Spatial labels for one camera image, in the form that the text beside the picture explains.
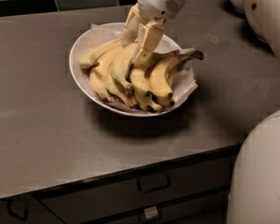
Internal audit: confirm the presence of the upper middle drawer front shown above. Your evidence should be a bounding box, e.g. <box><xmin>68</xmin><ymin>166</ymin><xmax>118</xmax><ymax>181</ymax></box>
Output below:
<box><xmin>37</xmin><ymin>151</ymin><xmax>235</xmax><ymax>224</ymax></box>

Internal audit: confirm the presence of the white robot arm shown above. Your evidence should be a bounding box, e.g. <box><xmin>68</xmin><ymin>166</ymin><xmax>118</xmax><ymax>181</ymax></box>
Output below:
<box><xmin>194</xmin><ymin>0</ymin><xmax>280</xmax><ymax>224</ymax></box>

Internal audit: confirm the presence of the white bowl right front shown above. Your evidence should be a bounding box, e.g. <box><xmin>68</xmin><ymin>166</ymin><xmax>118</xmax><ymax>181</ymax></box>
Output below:
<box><xmin>245</xmin><ymin>2</ymin><xmax>269</xmax><ymax>44</ymax></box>

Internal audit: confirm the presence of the yellow banana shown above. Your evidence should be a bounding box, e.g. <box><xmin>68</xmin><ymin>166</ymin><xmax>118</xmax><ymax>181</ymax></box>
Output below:
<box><xmin>148</xmin><ymin>50</ymin><xmax>203</xmax><ymax>100</ymax></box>
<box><xmin>105</xmin><ymin>72</ymin><xmax>134</xmax><ymax>108</ymax></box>
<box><xmin>89</xmin><ymin>45</ymin><xmax>125</xmax><ymax>103</ymax></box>
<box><xmin>78</xmin><ymin>38</ymin><xmax>122</xmax><ymax>69</ymax></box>

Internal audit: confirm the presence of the lower left yellow banana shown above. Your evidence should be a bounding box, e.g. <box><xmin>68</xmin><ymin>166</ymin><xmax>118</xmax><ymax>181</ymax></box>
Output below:
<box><xmin>105</xmin><ymin>72</ymin><xmax>134</xmax><ymax>108</ymax></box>

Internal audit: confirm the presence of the white oval bowl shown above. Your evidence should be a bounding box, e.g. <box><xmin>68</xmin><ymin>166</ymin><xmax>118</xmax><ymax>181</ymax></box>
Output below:
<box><xmin>69</xmin><ymin>22</ymin><xmax>198</xmax><ymax>118</ymax></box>

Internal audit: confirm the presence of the central yellow-green banana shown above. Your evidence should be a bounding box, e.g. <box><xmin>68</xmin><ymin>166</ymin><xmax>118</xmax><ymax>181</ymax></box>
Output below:
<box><xmin>110</xmin><ymin>42</ymin><xmax>137</xmax><ymax>91</ymax></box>

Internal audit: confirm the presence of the greenish stem banana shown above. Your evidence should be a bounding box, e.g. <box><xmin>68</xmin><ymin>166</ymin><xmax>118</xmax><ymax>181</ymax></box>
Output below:
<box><xmin>129</xmin><ymin>50</ymin><xmax>178</xmax><ymax>112</ymax></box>

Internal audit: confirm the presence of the far right back banana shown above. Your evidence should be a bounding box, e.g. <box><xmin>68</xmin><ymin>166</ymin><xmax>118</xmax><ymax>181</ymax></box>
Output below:
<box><xmin>166</xmin><ymin>58</ymin><xmax>190</xmax><ymax>86</ymax></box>

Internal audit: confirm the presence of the black drawer handle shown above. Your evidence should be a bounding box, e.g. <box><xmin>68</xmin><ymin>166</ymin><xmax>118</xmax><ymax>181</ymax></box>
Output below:
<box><xmin>6</xmin><ymin>199</ymin><xmax>29</xmax><ymax>221</ymax></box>
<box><xmin>136</xmin><ymin>175</ymin><xmax>171</xmax><ymax>194</ymax></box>

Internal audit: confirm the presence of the lower drawer handle with label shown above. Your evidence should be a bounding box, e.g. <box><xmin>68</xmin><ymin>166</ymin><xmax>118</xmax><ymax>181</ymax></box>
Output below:
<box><xmin>138</xmin><ymin>206</ymin><xmax>161</xmax><ymax>223</ymax></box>

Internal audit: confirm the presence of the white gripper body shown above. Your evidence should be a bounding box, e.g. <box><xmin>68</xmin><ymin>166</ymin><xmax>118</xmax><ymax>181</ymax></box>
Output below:
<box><xmin>137</xmin><ymin>0</ymin><xmax>186</xmax><ymax>21</ymax></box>

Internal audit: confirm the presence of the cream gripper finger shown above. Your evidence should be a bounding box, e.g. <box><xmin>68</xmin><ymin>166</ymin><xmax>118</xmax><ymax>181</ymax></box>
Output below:
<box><xmin>133</xmin><ymin>20</ymin><xmax>163</xmax><ymax>65</ymax></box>
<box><xmin>121</xmin><ymin>4</ymin><xmax>148</xmax><ymax>47</ymax></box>

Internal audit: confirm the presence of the right front yellow banana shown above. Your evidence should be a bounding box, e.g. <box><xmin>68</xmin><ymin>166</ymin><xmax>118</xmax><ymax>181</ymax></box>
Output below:
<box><xmin>148</xmin><ymin>50</ymin><xmax>203</xmax><ymax>100</ymax></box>

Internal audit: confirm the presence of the black drawer handle middle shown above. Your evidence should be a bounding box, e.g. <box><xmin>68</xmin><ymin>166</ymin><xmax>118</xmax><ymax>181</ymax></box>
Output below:
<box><xmin>136</xmin><ymin>175</ymin><xmax>171</xmax><ymax>194</ymax></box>

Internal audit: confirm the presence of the top left yellow banana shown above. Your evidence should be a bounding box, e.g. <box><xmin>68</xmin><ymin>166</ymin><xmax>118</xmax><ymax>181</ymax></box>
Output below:
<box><xmin>78</xmin><ymin>38</ymin><xmax>122</xmax><ymax>69</ymax></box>

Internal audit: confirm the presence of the black drawer handle left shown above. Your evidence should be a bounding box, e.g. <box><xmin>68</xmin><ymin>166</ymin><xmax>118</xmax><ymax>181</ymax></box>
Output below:
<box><xmin>6</xmin><ymin>199</ymin><xmax>29</xmax><ymax>221</ymax></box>

